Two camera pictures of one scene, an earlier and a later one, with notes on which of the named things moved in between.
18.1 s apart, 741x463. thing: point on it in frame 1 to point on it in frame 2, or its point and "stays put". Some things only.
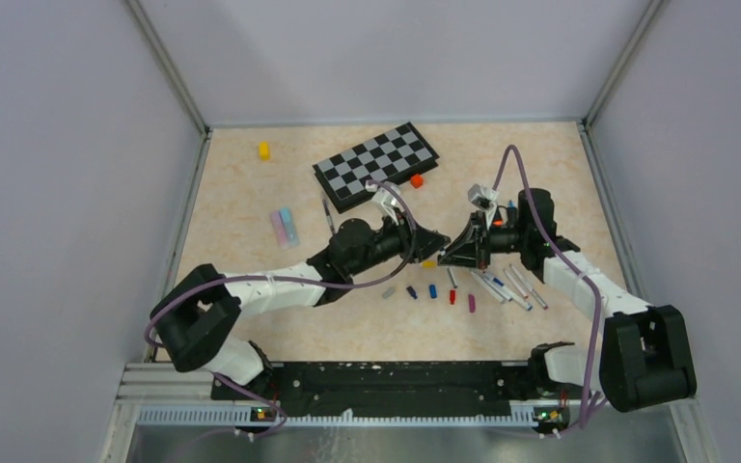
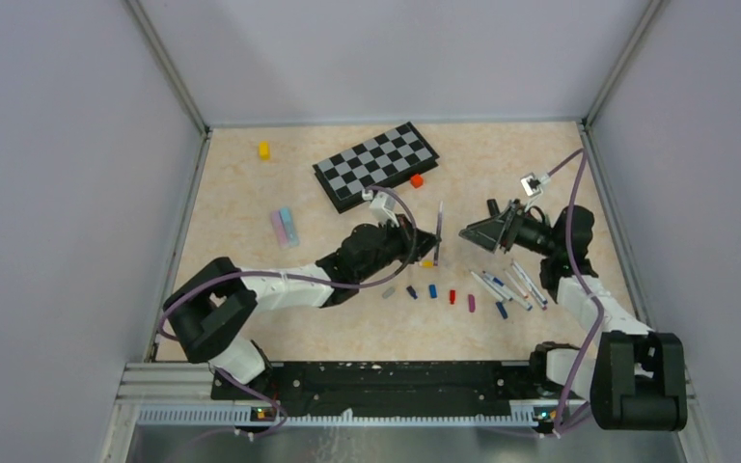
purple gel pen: x=328 y=215 to x=436 y=247
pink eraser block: x=280 y=230 stays put
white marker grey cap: x=488 y=287 stays put
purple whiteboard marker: x=452 y=277 to x=530 y=284
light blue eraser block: x=289 y=227 stays put
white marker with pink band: x=533 y=291 stays put
